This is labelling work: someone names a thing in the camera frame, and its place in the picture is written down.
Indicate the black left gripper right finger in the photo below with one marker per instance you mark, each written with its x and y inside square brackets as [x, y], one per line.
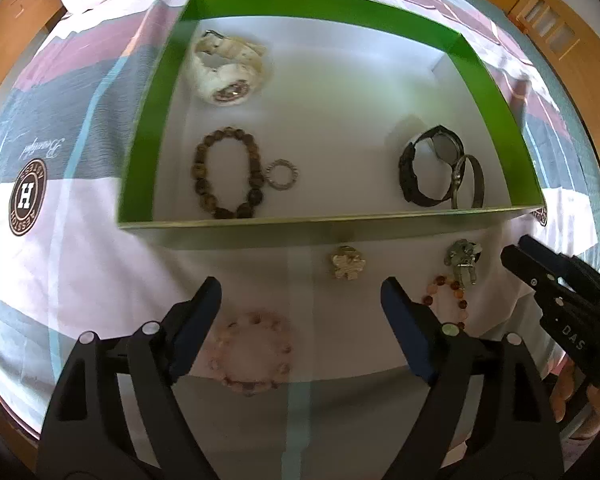
[442, 356]

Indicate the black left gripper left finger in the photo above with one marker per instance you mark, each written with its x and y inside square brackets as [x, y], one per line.
[158, 354]

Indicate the silver charm keychain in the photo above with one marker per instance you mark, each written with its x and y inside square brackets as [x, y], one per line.
[462, 257]

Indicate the gold flower brooch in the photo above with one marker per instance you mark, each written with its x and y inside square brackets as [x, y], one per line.
[347, 263]

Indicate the black wrist watch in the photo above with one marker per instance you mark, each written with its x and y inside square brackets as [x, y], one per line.
[426, 166]

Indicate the cream white wrist watch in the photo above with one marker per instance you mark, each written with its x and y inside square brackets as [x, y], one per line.
[224, 70]

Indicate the person's right hand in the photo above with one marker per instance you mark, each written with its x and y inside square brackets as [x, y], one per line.
[575, 403]

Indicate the plaid bed sheet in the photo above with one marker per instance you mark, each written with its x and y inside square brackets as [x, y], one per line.
[66, 129]

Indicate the green cardboard box tray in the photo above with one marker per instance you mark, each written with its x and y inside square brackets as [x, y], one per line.
[347, 84]

